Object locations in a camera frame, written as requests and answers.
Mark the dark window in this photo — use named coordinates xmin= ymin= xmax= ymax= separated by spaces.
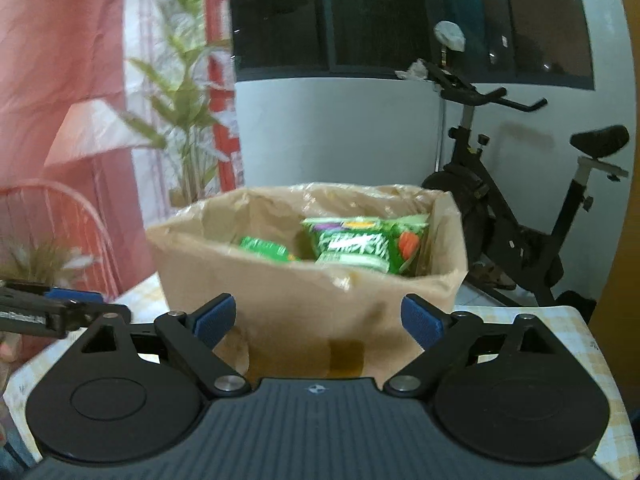
xmin=229 ymin=0 xmax=597 ymax=92

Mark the black exercise bike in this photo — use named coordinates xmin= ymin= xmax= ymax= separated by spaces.
xmin=419 ymin=61 xmax=631 ymax=307

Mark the white plastic bag on pole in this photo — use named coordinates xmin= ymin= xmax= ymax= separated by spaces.
xmin=433 ymin=20 xmax=466 ymax=52

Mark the crumpled white tissue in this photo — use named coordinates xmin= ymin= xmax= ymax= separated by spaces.
xmin=395 ymin=59 xmax=432 ymax=81

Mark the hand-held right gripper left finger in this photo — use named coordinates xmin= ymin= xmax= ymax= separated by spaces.
xmin=72 ymin=293 xmax=251 ymax=401

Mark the brown slipper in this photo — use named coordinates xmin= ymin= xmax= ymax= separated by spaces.
xmin=469 ymin=261 xmax=517 ymax=292

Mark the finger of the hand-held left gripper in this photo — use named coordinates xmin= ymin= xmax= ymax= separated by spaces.
xmin=52 ymin=301 xmax=132 ymax=339
xmin=42 ymin=287 xmax=106 ymax=306

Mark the brown paper bag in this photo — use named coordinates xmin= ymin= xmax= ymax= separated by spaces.
xmin=146 ymin=183 xmax=469 ymax=380

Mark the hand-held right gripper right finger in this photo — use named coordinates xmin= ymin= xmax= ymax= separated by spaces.
xmin=382 ymin=293 xmax=569 ymax=401

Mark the small green snack bag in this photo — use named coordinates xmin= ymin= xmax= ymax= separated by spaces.
xmin=238 ymin=236 xmax=302 ymax=264

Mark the large green cracker bag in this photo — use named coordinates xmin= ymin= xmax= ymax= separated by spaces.
xmin=301 ymin=214 xmax=432 ymax=277

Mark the printed backdrop cloth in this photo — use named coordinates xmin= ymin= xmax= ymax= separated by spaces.
xmin=0 ymin=0 xmax=247 ymax=361

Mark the checked tablecloth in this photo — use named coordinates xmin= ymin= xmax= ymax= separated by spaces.
xmin=4 ymin=274 xmax=632 ymax=463

